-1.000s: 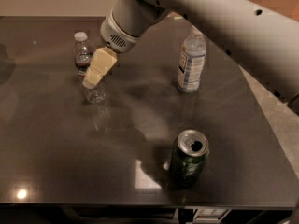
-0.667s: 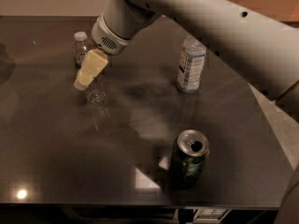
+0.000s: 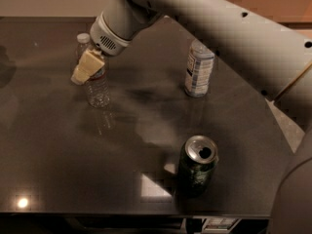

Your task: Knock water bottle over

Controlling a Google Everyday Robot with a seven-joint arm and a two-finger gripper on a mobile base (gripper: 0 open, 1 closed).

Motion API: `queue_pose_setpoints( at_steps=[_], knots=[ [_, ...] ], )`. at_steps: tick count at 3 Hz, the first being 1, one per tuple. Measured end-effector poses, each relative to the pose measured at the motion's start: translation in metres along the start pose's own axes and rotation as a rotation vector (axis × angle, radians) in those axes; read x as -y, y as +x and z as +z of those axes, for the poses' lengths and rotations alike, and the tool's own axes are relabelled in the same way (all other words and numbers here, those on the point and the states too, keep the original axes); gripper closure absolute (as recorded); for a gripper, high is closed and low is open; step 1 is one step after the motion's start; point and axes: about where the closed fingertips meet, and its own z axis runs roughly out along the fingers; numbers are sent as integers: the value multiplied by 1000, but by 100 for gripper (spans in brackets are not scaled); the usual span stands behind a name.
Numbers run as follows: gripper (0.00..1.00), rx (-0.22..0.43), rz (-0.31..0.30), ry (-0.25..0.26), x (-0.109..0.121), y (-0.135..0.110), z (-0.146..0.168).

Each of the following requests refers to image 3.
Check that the label under table edge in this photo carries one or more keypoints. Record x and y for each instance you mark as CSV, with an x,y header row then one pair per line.
x,y
219,223

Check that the green soda can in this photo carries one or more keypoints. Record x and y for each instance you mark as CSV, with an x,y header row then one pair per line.
x,y
197,162

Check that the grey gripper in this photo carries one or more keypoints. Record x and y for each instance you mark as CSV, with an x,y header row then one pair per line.
x,y
108,40

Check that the clear water bottle dark label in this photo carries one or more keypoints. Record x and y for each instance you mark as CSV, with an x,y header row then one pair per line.
x,y
96,86

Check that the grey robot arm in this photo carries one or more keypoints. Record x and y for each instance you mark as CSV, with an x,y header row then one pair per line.
x,y
273,59

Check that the water bottle white blue label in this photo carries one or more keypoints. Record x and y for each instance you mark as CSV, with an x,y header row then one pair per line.
x,y
200,64

